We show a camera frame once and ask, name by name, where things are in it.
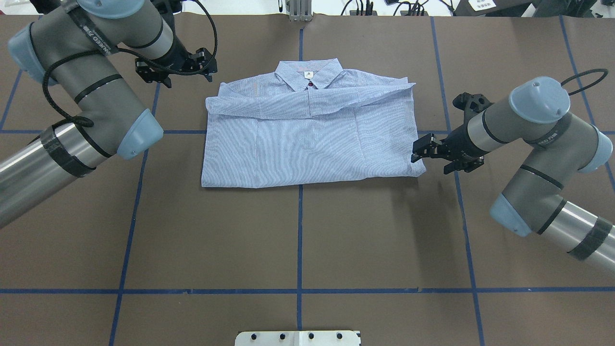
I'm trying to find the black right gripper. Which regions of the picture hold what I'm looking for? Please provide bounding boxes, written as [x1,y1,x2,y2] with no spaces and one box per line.
[411,124,486,174]

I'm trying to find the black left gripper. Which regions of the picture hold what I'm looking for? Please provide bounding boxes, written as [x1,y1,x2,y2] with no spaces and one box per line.
[154,34,218,83]

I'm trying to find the blue striped button shirt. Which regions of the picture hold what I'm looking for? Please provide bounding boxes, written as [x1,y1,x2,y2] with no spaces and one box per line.
[201,59,426,188]

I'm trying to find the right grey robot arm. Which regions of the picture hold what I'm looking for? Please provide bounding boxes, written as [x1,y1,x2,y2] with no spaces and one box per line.
[411,76,614,273]

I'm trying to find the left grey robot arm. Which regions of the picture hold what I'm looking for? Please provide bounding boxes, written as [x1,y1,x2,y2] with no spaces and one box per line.
[1,0,218,226]

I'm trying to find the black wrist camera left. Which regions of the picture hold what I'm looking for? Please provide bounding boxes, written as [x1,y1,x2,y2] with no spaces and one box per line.
[135,58,172,88]

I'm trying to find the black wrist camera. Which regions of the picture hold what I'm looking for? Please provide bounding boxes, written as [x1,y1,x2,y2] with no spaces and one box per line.
[135,58,172,88]
[452,92,494,125]

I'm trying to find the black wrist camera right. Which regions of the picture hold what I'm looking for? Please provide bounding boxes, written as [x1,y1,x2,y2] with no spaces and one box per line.
[452,92,494,125]

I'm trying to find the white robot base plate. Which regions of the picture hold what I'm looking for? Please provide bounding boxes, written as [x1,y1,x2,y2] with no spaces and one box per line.
[234,330,362,346]

